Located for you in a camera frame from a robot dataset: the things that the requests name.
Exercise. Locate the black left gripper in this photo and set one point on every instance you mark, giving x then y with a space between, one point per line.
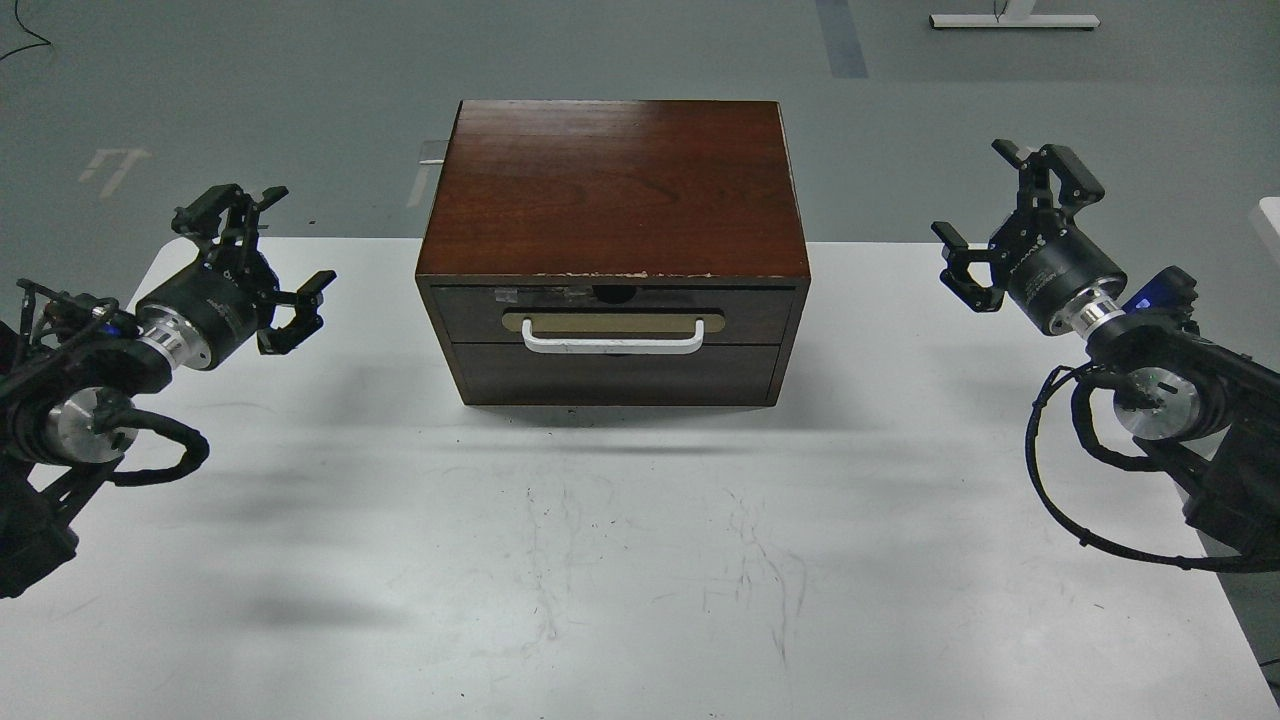
201 315

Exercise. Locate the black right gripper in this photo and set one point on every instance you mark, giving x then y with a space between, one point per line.
1038 256

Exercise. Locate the wooden drawer with white handle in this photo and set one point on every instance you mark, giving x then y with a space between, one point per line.
495 315

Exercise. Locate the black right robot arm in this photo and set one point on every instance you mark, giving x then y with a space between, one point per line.
1154 395

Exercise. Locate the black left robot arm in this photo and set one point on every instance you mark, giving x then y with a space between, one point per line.
75 363

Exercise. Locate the dark wooden drawer cabinet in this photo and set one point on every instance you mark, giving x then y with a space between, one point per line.
617 194

